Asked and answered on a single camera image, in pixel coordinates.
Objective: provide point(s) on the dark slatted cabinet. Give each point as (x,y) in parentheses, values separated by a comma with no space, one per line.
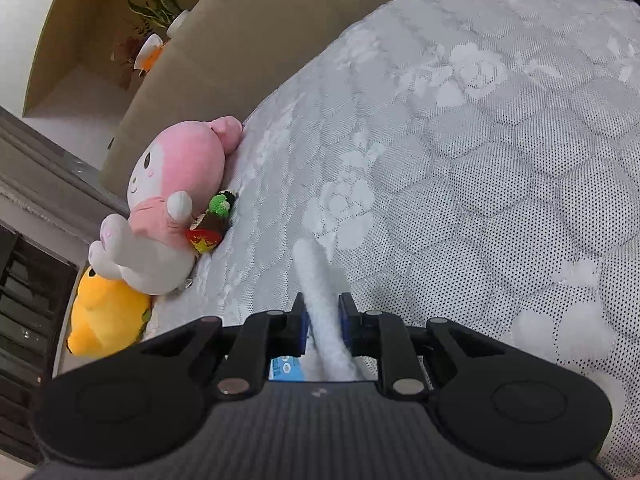
(30,320)

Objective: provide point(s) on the white and red foam rocket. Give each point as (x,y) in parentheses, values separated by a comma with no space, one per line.
(320,300)

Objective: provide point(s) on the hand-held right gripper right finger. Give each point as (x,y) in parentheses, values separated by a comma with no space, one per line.
(345,325)

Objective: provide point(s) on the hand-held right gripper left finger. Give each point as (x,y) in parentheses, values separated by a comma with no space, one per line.
(302,330)

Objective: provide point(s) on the beige padded headboard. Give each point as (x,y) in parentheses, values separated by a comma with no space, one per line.
(210,60)

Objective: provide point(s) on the pink and white plush toy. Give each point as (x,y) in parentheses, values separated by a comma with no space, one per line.
(170,180)

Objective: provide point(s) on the green potted plant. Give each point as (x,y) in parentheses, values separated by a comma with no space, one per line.
(157,7)

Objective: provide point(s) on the red strawberry plush toy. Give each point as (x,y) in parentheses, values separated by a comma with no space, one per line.
(212,225)

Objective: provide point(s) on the yellow plush toy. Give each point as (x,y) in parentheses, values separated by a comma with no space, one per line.
(102,320)

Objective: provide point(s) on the blue and white packet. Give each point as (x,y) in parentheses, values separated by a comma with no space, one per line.
(286,367)

